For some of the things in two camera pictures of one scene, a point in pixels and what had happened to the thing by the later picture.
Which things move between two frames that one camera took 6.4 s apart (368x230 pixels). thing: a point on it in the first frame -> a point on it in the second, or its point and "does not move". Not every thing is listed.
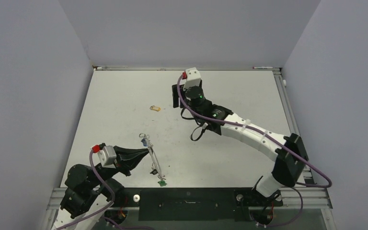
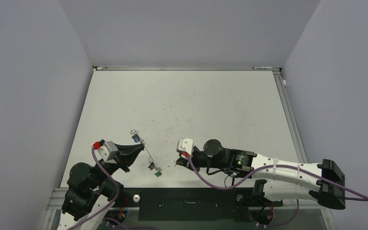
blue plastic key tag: [144, 142] -> [136, 138]
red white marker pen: [257, 67] does not move
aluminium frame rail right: [292, 118] does not move
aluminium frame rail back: [187, 68] does not move
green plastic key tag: [162, 183] -> [158, 174]
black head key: [154, 172] -> [151, 166]
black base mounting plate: [193, 203] does not move
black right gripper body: [176, 96] -> [199, 159]
